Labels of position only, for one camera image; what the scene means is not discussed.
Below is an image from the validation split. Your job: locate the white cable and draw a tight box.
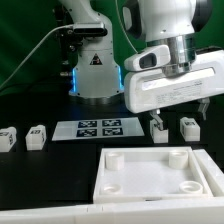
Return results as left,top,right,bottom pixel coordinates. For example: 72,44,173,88
0,0,141,91

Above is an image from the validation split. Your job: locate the white square tabletop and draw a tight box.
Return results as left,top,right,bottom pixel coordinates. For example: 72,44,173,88
93,147,213,203

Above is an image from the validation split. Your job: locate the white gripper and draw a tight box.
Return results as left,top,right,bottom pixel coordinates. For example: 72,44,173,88
124,50,224,131

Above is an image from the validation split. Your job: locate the white marker sheet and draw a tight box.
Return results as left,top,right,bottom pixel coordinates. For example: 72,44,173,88
52,117,144,141

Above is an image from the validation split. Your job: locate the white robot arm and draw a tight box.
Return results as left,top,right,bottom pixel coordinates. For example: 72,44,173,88
60,0,224,124

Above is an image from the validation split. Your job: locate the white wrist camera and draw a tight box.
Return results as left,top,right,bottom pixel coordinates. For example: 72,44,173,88
124,45,171,72

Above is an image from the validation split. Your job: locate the white L-shaped fence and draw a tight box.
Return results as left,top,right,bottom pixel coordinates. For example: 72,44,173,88
0,148,224,224

